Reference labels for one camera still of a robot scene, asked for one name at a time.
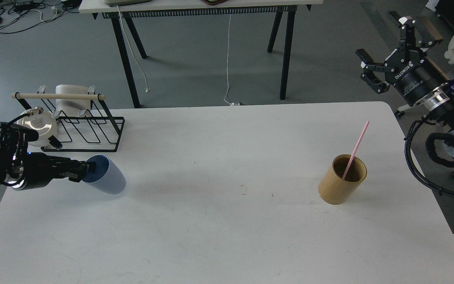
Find white thick hanging cable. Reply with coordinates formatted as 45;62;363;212
116;6;150;93

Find white mug on rack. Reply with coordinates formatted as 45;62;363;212
53;84;95;118

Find black wire dish rack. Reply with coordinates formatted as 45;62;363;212
16;99;125;153

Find blue plastic cup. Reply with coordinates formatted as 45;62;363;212
82;155;126;195

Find floor cables and power strip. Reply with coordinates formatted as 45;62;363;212
0;0;82;42

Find bamboo cylinder holder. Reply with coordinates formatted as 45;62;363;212
318;154;367;205

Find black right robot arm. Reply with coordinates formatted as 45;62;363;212
355;11;454;197

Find background table black legs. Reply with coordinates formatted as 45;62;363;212
78;0;324;108

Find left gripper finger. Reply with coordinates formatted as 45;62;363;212
56;157;96;173
58;170;87;182

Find pink chopstick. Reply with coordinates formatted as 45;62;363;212
342;121;370;180

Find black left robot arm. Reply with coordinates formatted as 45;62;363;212
0;114;99;191

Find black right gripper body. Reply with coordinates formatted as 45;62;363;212
384;50;449;106

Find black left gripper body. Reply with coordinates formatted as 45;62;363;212
11;153;70;191

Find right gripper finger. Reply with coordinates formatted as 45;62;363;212
387;11;443;56
355;49;395;94

